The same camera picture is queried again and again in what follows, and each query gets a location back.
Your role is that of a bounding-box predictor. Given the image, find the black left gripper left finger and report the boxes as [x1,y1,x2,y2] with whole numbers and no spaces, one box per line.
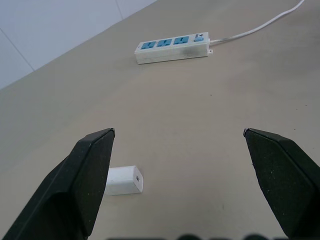
[0,127,116,240]

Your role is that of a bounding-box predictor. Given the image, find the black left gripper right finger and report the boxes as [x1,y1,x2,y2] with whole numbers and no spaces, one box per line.
[242,127,320,240]

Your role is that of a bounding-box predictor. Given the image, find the white USB charger block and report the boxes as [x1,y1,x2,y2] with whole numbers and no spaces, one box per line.
[104,165,144,196]

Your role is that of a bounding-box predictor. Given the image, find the white power strip blue sockets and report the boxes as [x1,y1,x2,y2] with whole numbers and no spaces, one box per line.
[134,31,214,65]

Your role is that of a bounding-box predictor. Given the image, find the white power strip cable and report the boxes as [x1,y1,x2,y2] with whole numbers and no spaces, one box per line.
[209,0,306,45]

